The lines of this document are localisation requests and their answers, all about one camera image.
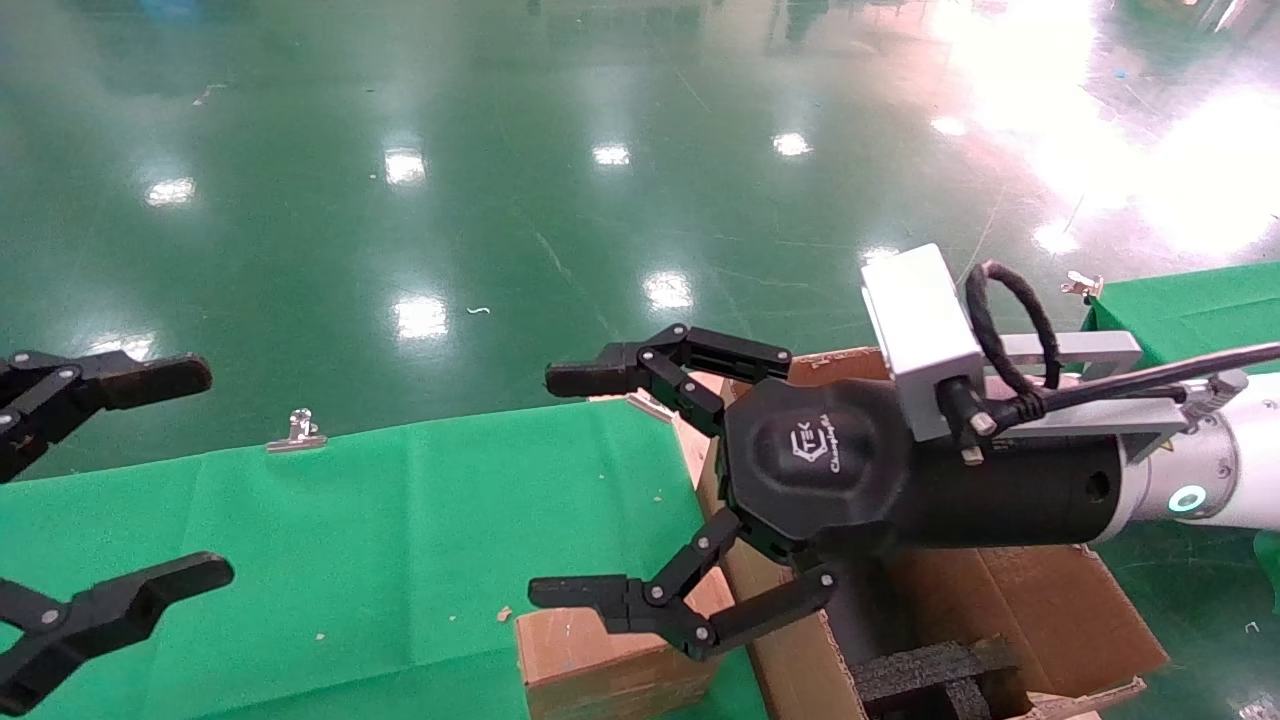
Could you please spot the small brown cardboard box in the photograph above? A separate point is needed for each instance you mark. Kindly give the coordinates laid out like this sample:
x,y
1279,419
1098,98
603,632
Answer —
x,y
590,660

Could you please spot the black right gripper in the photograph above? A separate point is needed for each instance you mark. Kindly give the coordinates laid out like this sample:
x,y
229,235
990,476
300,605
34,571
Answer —
x,y
830,470

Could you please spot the black foam insert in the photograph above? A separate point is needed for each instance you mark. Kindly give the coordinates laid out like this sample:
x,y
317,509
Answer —
x,y
920,675

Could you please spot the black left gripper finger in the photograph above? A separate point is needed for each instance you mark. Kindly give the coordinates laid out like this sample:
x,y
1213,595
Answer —
x,y
150,380
130,600

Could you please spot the plywood table board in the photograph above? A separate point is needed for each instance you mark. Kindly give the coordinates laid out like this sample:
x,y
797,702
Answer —
x,y
692,445

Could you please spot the large green table cloth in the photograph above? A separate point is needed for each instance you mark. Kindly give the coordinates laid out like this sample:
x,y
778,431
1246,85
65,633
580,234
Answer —
x,y
400,550

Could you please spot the large open cardboard carton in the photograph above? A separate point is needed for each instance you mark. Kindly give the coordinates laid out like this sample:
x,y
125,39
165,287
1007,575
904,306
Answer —
x,y
1060,610

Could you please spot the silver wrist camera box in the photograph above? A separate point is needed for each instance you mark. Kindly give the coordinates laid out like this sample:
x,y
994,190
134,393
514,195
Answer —
x,y
920,320

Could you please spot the silver camera mount bracket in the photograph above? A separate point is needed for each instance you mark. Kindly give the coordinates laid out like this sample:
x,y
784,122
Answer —
x,y
1085,350

